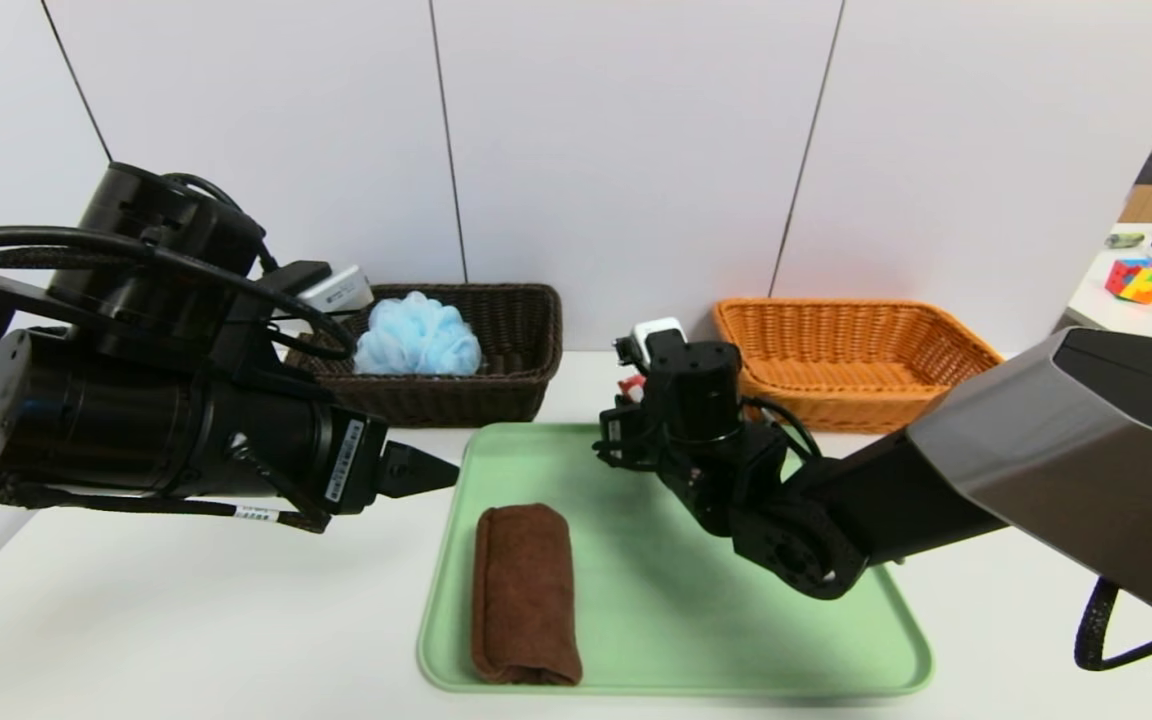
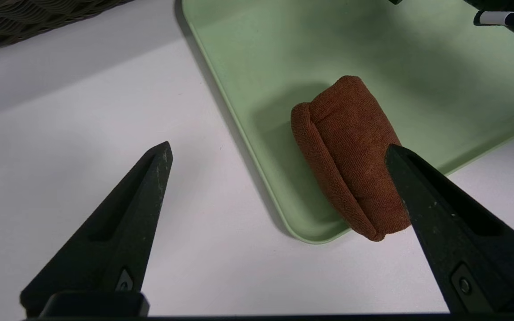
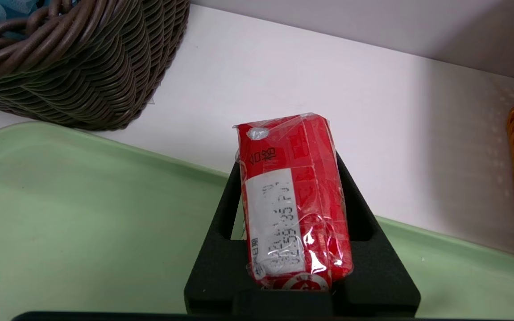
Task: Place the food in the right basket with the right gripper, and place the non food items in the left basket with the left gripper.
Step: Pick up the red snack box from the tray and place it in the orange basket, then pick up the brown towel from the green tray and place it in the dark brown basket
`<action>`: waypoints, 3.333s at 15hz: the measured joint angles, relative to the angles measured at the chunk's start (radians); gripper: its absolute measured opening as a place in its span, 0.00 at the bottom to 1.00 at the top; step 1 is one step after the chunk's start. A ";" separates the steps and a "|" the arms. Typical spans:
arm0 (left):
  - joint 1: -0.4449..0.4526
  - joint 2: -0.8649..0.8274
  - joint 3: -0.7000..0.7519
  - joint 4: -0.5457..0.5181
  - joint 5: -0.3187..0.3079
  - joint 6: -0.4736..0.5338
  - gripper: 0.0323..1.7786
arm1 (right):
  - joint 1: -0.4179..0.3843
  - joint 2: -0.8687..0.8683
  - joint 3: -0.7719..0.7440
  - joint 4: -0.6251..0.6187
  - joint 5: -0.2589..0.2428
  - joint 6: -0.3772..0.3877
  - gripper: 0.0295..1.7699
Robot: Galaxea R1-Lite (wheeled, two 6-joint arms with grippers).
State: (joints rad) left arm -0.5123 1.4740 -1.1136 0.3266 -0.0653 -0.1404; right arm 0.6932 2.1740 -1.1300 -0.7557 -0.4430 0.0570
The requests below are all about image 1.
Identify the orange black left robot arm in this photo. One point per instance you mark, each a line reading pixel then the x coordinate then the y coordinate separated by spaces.
pixel 136 420

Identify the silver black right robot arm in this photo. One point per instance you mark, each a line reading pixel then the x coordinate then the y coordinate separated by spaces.
pixel 1086 450

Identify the small red drink carton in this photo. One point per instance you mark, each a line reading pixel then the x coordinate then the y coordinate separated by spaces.
pixel 628 386

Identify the dark brown wicker basket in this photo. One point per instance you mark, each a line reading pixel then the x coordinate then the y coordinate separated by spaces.
pixel 496 390

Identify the small green object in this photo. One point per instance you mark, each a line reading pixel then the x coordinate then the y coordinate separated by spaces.
pixel 1124 239

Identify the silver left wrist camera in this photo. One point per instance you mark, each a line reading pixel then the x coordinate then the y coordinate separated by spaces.
pixel 336 288

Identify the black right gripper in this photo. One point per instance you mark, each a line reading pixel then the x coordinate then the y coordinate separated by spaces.
pixel 617 432

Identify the colourful puzzle cube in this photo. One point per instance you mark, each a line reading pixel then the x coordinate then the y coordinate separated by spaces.
pixel 1138 281

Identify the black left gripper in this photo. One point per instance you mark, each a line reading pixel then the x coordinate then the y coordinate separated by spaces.
pixel 348 460

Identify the light green plastic tray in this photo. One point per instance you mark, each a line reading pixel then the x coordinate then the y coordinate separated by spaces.
pixel 636 620

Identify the brown towel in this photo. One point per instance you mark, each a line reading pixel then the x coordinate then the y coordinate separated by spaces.
pixel 524 590

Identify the white side table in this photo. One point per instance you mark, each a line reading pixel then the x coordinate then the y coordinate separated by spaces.
pixel 1116 320

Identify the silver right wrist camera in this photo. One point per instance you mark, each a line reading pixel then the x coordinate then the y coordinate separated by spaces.
pixel 658 335

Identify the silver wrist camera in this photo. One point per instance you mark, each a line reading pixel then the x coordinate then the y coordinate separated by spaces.
pixel 658 335
pixel 336 288

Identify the orange wicker basket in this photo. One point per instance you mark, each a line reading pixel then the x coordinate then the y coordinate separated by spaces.
pixel 836 340

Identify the light blue bath loofah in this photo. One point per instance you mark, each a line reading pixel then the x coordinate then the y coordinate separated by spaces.
pixel 421 340

